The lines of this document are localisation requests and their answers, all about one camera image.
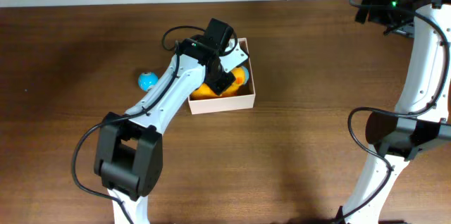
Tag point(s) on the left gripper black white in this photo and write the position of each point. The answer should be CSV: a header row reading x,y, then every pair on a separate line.
x,y
227,82

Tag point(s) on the yellow duck toy blue jacket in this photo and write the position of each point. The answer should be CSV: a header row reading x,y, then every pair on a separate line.
x,y
241,75

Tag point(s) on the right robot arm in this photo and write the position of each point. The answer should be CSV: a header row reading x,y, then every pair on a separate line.
x,y
419,120

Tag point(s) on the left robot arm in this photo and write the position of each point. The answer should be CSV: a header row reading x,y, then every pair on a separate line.
x,y
129,157

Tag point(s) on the white cardboard box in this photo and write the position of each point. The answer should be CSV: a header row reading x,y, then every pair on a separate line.
x,y
246,94

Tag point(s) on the blue ball toy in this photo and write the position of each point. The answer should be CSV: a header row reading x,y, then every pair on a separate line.
x,y
147,80

